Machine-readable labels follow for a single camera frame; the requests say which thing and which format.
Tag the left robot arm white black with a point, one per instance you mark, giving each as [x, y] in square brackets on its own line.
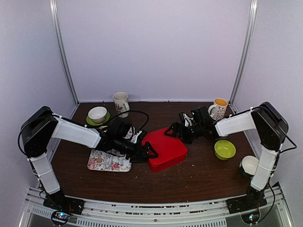
[44, 126]

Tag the dark blue white bowl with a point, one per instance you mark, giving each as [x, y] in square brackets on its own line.
[248, 166]

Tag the floral rectangular tray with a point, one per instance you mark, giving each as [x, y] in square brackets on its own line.
[113, 161]

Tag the red box lid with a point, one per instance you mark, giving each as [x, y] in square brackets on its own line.
[165, 145]

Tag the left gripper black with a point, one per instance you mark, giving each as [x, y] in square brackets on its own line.
[137, 154]

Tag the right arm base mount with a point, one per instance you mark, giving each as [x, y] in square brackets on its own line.
[248, 205]

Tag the left aluminium frame post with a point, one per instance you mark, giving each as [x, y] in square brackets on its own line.
[58, 32]

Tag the green saucer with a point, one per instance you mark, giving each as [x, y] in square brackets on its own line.
[89, 121]

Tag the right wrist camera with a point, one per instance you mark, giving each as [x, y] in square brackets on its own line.
[186, 120]

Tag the aluminium frame post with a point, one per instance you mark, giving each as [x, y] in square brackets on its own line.
[246, 46]
[58, 32]

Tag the white mug orange inside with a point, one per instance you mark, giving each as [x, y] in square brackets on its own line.
[217, 109]

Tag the lime green bowl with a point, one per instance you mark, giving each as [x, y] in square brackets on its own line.
[224, 149]

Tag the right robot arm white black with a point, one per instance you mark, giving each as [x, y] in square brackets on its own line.
[264, 120]

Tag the right aluminium frame post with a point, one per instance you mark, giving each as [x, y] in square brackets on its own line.
[246, 46]

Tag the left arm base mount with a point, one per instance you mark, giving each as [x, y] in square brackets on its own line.
[64, 207]

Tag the red box base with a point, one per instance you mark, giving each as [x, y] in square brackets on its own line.
[161, 163]

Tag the floral cream mug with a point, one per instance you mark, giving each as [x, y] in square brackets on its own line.
[121, 104]

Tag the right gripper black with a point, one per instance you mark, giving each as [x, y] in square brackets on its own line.
[181, 134]

